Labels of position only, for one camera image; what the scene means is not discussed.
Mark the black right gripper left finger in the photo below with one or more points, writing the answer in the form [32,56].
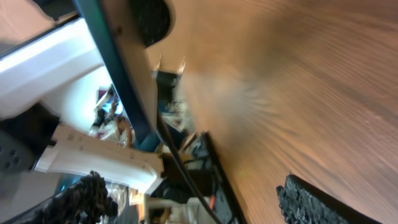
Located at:
[87,201]

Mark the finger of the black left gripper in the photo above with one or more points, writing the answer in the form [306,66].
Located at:
[152,18]

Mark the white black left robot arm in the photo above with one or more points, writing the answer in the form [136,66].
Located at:
[36,138]

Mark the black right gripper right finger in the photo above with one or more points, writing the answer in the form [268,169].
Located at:
[302,203]

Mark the blue Galaxy smartphone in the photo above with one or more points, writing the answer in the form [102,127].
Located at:
[116,36]

